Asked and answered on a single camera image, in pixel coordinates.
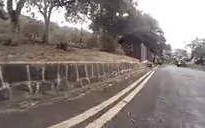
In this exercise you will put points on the dark building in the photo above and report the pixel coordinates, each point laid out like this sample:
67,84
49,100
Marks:
143,51

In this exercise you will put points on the row of trees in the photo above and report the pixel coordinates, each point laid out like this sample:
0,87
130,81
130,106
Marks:
45,30

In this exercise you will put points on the vehicle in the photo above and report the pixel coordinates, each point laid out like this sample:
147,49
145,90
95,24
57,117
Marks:
181,62

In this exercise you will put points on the grey asphalt road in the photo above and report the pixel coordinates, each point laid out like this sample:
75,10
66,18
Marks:
183,100

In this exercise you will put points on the tree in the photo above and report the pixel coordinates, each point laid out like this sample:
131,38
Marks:
198,48

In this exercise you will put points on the dark stone retaining wall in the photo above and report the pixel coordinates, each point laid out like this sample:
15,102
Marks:
16,73

